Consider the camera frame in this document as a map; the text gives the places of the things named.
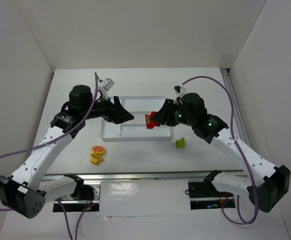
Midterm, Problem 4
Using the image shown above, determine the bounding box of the aluminium rail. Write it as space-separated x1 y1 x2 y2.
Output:
220 68 251 147
41 170 246 183

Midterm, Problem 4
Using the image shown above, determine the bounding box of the red lego brick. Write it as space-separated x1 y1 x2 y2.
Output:
145 114 160 129

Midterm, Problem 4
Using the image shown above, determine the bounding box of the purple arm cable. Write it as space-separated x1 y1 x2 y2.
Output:
177 75 258 225
0 72 99 240

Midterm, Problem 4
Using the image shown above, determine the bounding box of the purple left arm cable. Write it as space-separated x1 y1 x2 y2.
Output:
0 72 99 240

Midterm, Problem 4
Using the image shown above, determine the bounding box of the aluminium front rail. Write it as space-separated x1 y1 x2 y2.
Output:
41 170 246 183

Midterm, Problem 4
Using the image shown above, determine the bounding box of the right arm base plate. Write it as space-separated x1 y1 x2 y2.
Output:
184 181 236 210

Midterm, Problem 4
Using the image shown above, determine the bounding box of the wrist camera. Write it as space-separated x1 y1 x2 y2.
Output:
173 85 186 95
98 78 115 92

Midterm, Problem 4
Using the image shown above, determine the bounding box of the yellow orange lego stack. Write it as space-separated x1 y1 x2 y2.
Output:
90 145 106 165

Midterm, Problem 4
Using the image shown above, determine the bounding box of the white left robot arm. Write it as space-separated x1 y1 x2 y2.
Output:
0 85 134 219

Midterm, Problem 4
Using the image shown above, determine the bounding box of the green lego piece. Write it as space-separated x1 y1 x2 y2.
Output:
175 137 186 149

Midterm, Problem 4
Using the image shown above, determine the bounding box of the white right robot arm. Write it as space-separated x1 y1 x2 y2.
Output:
150 93 291 213

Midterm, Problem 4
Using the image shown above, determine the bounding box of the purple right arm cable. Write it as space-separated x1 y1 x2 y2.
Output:
177 75 258 225

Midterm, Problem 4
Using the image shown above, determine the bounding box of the white divided sorting tray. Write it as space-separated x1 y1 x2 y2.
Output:
100 95 172 142

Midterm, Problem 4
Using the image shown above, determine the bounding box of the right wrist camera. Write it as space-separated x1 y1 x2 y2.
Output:
173 85 186 95

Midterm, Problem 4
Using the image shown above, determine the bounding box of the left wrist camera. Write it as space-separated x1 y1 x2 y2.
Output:
98 78 115 92

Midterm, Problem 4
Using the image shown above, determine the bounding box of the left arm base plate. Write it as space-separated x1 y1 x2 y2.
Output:
60 180 101 213

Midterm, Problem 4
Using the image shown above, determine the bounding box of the aluminium right side rail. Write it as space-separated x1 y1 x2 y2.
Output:
220 68 251 147

